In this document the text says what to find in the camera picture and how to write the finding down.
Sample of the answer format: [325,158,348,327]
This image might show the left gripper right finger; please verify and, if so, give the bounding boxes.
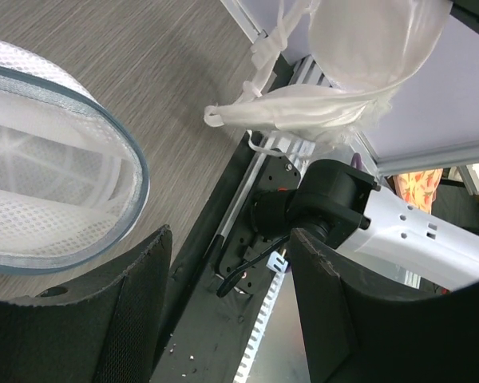
[289,230,479,382]

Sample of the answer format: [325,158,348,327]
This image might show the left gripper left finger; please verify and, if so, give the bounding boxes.
[0,226,172,382]

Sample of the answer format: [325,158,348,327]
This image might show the white mesh laundry bag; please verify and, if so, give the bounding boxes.
[0,41,150,275]

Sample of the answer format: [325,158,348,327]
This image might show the white bra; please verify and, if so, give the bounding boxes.
[204,1,452,145]

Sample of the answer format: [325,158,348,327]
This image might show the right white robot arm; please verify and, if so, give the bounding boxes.
[251,160,479,290]

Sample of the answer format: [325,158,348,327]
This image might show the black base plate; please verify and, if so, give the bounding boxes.
[150,134,308,382]

